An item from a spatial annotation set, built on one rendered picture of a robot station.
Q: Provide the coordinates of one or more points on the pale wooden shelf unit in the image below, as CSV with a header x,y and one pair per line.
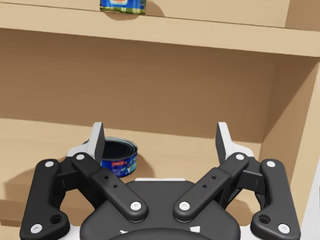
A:
x,y
175,87

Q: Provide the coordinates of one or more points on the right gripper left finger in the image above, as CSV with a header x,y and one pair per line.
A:
x,y
110,183

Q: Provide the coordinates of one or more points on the green and blue rectangular can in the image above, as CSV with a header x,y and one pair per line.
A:
x,y
122,5

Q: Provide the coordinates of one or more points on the blue flat can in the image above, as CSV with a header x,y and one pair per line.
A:
x,y
123,162

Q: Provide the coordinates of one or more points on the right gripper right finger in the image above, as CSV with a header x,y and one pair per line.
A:
x,y
210,183

